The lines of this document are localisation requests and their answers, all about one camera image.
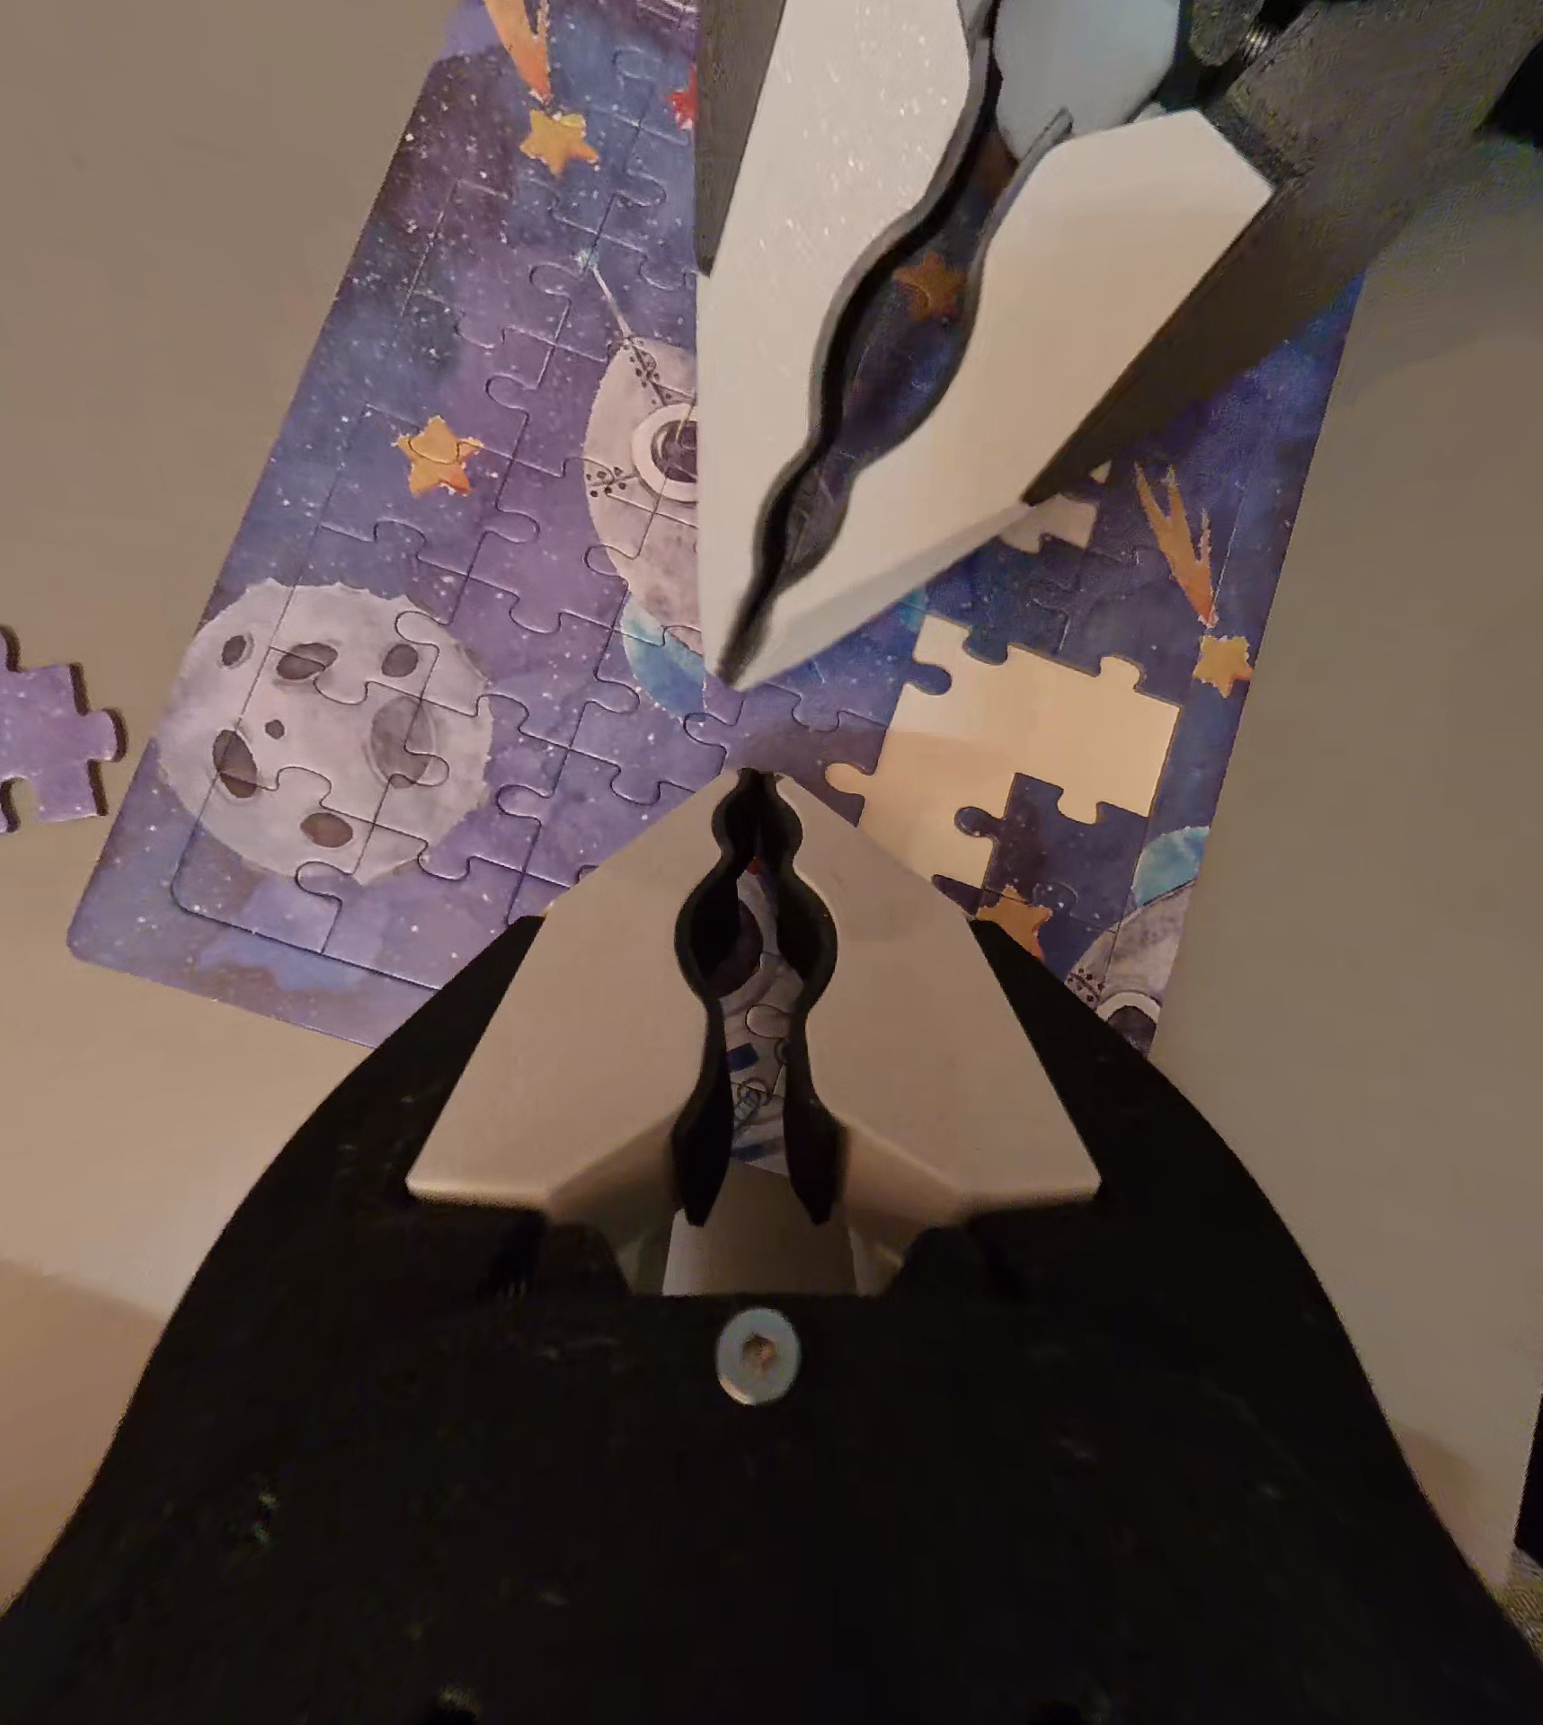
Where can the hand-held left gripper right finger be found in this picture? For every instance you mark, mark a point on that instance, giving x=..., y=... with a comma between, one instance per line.
x=946, y=1078

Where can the purple jigsaw puzzle piece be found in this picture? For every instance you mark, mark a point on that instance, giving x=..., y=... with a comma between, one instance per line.
x=9, y=735

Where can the space jigsaw puzzle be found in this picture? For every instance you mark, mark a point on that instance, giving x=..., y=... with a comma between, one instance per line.
x=514, y=404

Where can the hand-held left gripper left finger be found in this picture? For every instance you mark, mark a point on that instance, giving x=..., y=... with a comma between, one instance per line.
x=568, y=1064

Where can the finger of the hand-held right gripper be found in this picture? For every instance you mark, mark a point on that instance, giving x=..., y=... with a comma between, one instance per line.
x=825, y=162
x=1093, y=296

